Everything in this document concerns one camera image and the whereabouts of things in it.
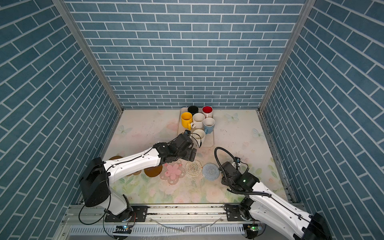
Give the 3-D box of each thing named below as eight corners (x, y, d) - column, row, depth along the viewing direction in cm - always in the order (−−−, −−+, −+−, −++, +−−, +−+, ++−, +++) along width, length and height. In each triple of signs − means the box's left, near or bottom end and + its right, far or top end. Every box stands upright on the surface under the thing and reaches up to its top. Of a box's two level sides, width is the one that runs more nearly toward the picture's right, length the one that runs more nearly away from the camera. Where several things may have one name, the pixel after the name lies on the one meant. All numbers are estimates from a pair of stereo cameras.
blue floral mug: (203, 137, 104) (203, 130, 98) (203, 125, 112) (203, 117, 105) (214, 138, 104) (216, 130, 98) (213, 125, 112) (214, 117, 105)
